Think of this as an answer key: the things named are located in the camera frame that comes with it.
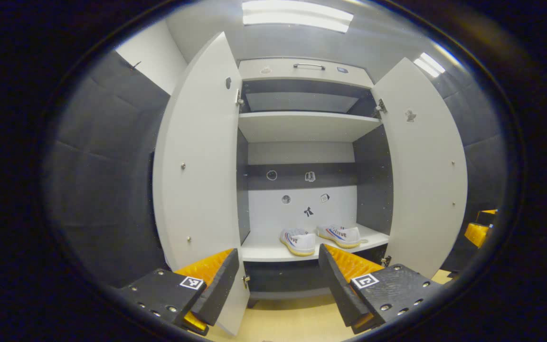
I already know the black backdrop cloth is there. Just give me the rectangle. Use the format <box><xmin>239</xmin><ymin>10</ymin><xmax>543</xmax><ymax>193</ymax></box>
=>
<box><xmin>428</xmin><ymin>66</ymin><xmax>509</xmax><ymax>274</ymax></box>
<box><xmin>46</xmin><ymin>50</ymin><xmax>172</xmax><ymax>288</ymax></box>

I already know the white cabinet door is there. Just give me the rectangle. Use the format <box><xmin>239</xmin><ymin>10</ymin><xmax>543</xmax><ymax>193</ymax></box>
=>
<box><xmin>371</xmin><ymin>57</ymin><xmax>468</xmax><ymax>279</ymax></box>
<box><xmin>152</xmin><ymin>31</ymin><xmax>251</xmax><ymax>337</ymax></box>

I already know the white drawer with metal handle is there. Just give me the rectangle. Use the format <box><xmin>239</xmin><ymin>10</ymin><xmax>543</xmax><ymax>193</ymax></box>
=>
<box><xmin>238</xmin><ymin>58</ymin><xmax>374</xmax><ymax>88</ymax></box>

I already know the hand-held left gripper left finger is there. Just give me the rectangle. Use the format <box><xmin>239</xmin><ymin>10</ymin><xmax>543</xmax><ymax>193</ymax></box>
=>
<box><xmin>119</xmin><ymin>248</ymin><xmax>241</xmax><ymax>335</ymax></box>

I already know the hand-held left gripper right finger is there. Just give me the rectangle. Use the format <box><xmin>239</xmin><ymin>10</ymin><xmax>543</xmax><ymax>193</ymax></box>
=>
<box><xmin>318</xmin><ymin>244</ymin><xmax>445</xmax><ymax>334</ymax></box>

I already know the white canvas shoe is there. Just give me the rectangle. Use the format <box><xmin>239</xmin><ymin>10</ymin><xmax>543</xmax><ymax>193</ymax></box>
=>
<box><xmin>280</xmin><ymin>228</ymin><xmax>317</xmax><ymax>257</ymax></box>
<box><xmin>315</xmin><ymin>224</ymin><xmax>362</xmax><ymax>249</ymax></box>

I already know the large ceiling light panel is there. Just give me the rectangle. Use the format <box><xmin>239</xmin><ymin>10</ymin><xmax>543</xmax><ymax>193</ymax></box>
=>
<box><xmin>242</xmin><ymin>0</ymin><xmax>354</xmax><ymax>34</ymax></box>

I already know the white shoe cabinet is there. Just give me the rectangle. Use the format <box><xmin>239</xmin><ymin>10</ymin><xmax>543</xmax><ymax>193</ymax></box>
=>
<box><xmin>236</xmin><ymin>57</ymin><xmax>394</xmax><ymax>308</ymax></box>

